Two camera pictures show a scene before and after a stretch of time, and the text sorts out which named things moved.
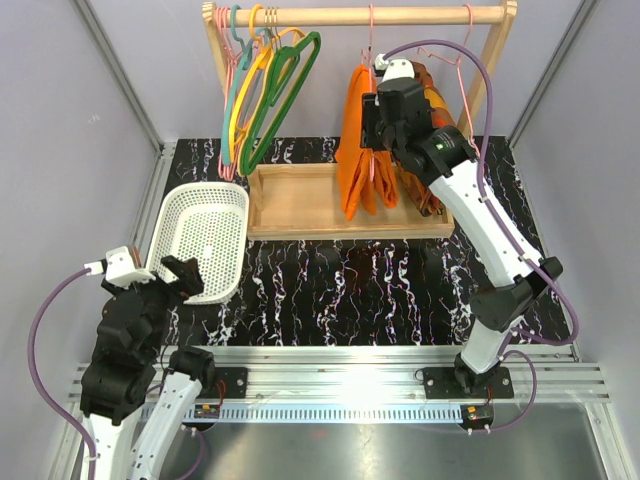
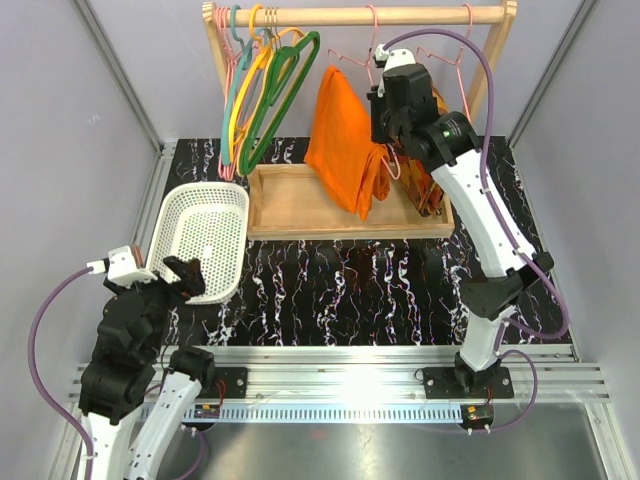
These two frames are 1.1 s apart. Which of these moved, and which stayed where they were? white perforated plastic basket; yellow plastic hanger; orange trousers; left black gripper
Moved: orange trousers
Stayed: yellow plastic hanger; left black gripper; white perforated plastic basket
